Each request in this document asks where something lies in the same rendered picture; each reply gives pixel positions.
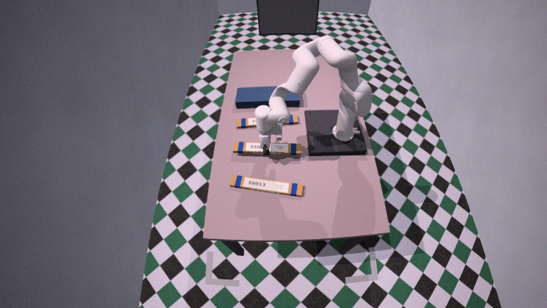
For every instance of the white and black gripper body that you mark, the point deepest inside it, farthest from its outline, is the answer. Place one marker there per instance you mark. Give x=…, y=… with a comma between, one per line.
x=265, y=139

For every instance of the tan rectangular pack with blue bands and white label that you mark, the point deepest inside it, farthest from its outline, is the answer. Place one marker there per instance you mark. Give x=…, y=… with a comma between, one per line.
x=251, y=122

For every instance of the orange flat pack with blue bands and white label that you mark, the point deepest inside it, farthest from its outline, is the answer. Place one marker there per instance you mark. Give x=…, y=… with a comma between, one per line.
x=275, y=148

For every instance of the blue rectangular block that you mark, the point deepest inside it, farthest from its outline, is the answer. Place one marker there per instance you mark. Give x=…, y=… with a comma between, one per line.
x=252, y=97

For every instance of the orange box with blue bands and white label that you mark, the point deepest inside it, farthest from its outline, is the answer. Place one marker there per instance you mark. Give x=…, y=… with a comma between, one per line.
x=270, y=186

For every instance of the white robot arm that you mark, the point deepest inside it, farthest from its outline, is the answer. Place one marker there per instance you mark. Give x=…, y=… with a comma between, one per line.
x=356, y=94

